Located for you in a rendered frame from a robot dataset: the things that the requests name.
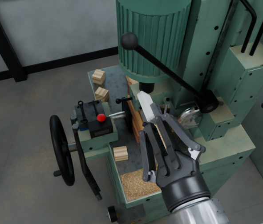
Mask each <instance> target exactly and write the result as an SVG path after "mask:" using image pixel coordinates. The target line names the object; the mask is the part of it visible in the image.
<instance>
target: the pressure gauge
mask: <svg viewBox="0 0 263 224"><path fill-rule="evenodd" d="M107 211H108V215H109V219H110V222H111V223H113V222H116V221H118V219H117V217H118V213H117V212H116V211H115V207H114V206H110V207H107Z"/></svg>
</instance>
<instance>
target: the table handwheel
mask: <svg viewBox="0 0 263 224"><path fill-rule="evenodd" d="M49 125H50V133H51V139H52V144H53V149H54V153H55V157H56V160H57V164H58V167H59V170H60V172H61V175H62V178H63V180H64V182H65V183H66V185H68V186H73V185H74V182H75V175H74V169H73V162H72V158H71V152H74V151H77V146H76V142H73V143H70V144H68V142H67V138H66V135H65V132H64V129H63V126H62V123H61V121H60V119H59V117H58V116H57V115H52V116H51V117H50V121H49Z"/></svg>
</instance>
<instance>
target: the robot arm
mask: <svg viewBox="0 0 263 224"><path fill-rule="evenodd" d="M137 97H138V99H139V102H140V104H141V107H142V109H143V110H142V111H141V116H142V119H143V121H144V122H143V123H142V126H143V127H144V128H143V130H140V131H139V140H140V146H141V153H142V161H143V168H144V169H143V176H142V180H143V181H145V182H155V183H156V185H157V186H158V187H159V188H160V189H161V191H162V197H163V199H164V202H165V204H166V207H167V210H168V211H169V212H170V213H172V214H170V215H169V216H168V217H167V223H168V224H230V222H229V220H228V218H227V216H226V214H225V212H224V209H223V207H222V205H221V203H220V201H219V200H218V199H216V198H210V196H211V193H210V191H209V189H208V186H207V184H206V183H205V180H204V178H203V176H202V175H201V173H200V170H199V162H198V159H199V157H200V156H201V153H204V152H205V151H206V147H204V146H203V145H201V144H199V143H197V142H196V141H195V140H194V139H193V138H192V136H191V135H190V134H189V133H188V132H187V131H186V129H185V128H184V127H183V126H182V125H181V124H180V123H179V122H178V120H177V119H176V118H175V117H174V116H173V115H171V114H169V113H164V114H162V112H161V110H160V107H159V106H158V105H157V104H156V103H154V102H153V101H152V99H151V97H150V95H149V94H147V93H145V92H143V91H140V93H138V94H137ZM154 124H155V125H157V126H158V129H159V131H160V134H161V136H162V138H163V140H164V143H165V145H166V148H165V146H164V144H163V141H162V140H161V137H160V135H159V133H158V130H157V128H156V126H155V125H154ZM169 125H170V127H171V128H172V129H173V130H174V131H175V132H176V134H177V135H178V136H179V137H180V139H181V140H182V141H183V142H184V144H185V145H187V146H188V147H189V148H188V150H189V152H190V153H191V156H189V155H187V154H185V153H183V152H182V151H181V149H180V148H179V146H178V144H177V142H176V140H175V138H174V135H173V133H172V131H171V129H170V127H169ZM153 150H154V152H155V158H156V160H157V163H158V168H157V172H156V165H155V159H154V152H153ZM261 224H263V223H261Z"/></svg>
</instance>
